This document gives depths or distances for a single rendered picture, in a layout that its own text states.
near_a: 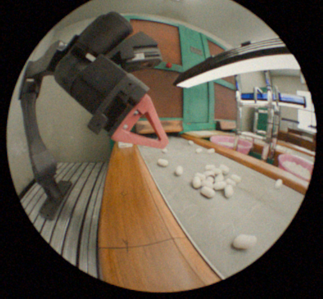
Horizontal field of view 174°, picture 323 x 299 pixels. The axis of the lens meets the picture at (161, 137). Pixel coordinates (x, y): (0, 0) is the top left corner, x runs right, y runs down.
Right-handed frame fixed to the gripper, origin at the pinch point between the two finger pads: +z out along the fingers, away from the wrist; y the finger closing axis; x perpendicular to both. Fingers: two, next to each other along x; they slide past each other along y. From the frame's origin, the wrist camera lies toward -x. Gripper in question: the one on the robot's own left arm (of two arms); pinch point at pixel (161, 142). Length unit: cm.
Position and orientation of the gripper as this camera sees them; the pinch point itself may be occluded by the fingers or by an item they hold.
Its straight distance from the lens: 16.1
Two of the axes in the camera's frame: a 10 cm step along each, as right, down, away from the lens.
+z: 7.2, 5.7, 3.9
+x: -6.1, 7.9, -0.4
